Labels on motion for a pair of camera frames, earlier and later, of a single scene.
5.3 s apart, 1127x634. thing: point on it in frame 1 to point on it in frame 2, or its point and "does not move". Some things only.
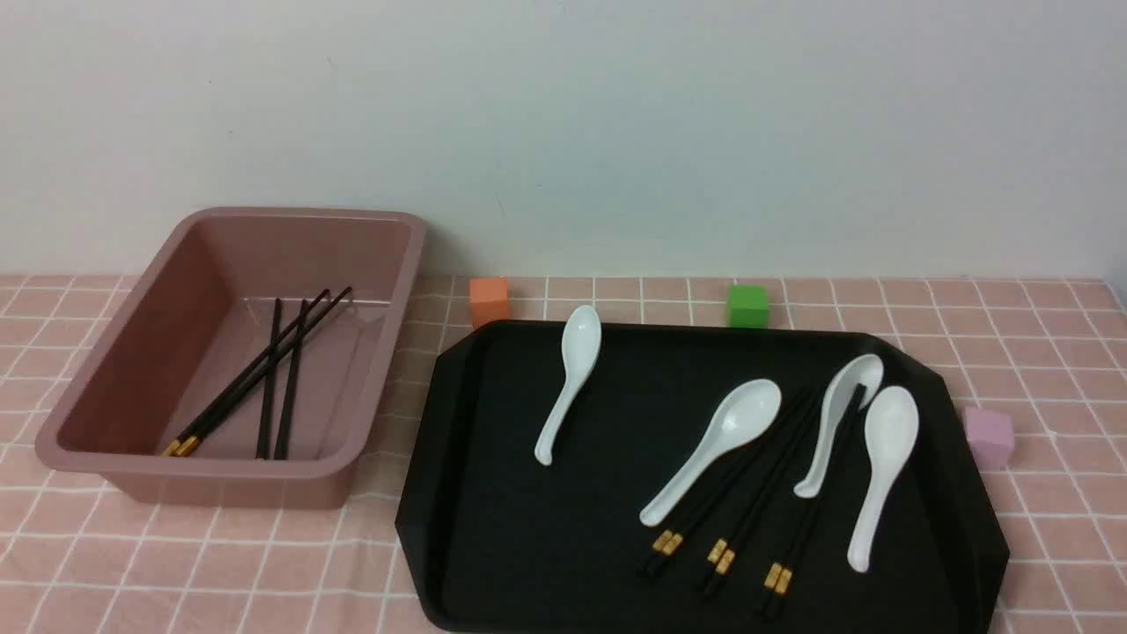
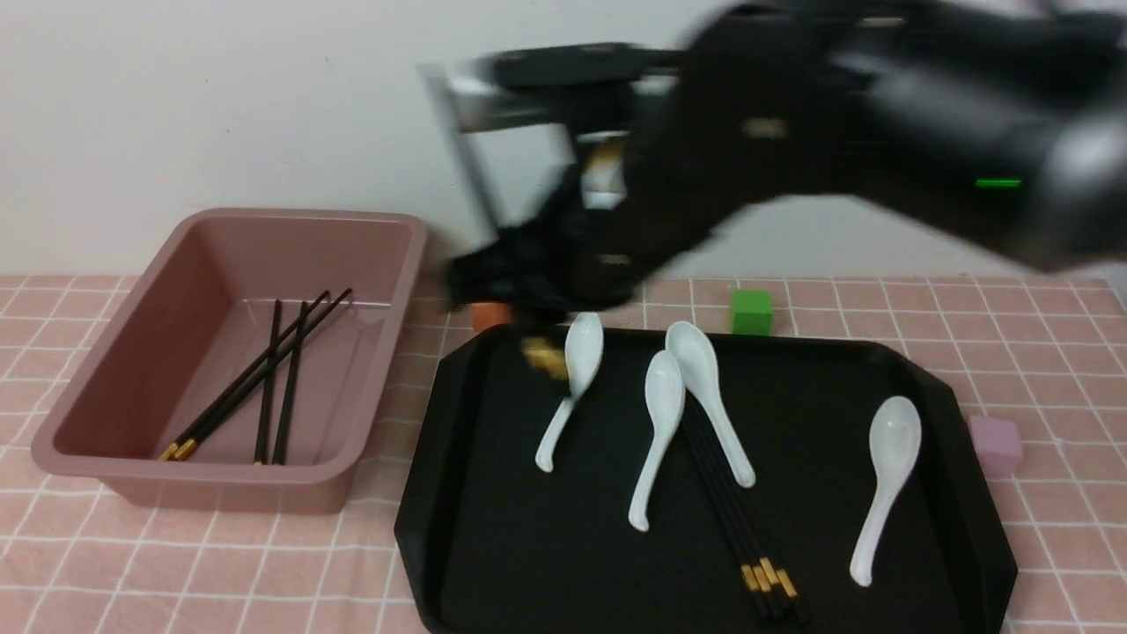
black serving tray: (708, 477) does not move
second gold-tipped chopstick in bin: (188, 445) does not move
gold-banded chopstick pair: (669, 541) to (755, 570)
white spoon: (865, 369) to (695, 350)
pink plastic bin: (254, 365) does not move
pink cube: (992, 437) does not move
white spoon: (580, 347) does not move
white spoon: (750, 409) to (665, 401)
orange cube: (489, 300) does not move
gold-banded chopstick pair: (777, 578) to (742, 519)
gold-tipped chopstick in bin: (177, 443) does not move
